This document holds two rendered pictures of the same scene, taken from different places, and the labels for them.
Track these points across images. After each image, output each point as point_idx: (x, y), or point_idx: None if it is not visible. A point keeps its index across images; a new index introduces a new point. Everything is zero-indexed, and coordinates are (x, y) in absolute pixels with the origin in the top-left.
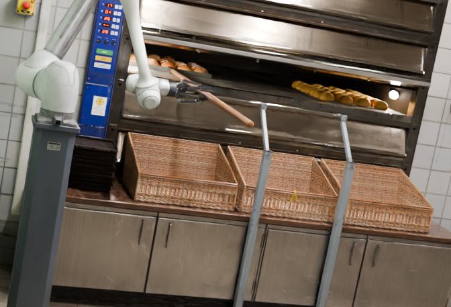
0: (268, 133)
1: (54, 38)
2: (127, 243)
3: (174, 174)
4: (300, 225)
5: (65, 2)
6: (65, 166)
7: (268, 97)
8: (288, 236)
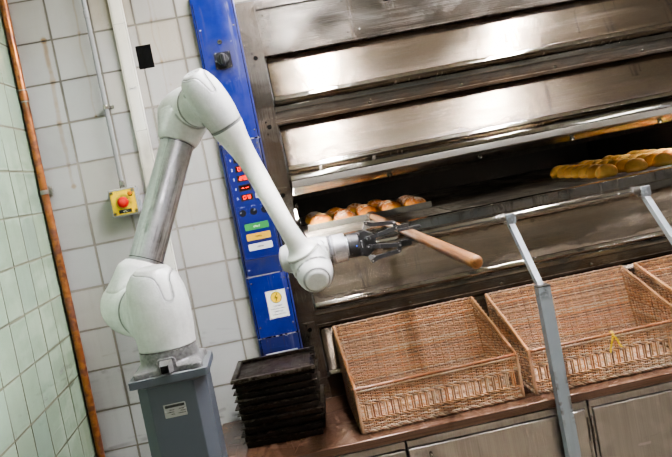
0: (538, 254)
1: (138, 235)
2: None
3: (420, 364)
4: (642, 384)
5: None
6: (207, 436)
7: (517, 203)
8: (630, 408)
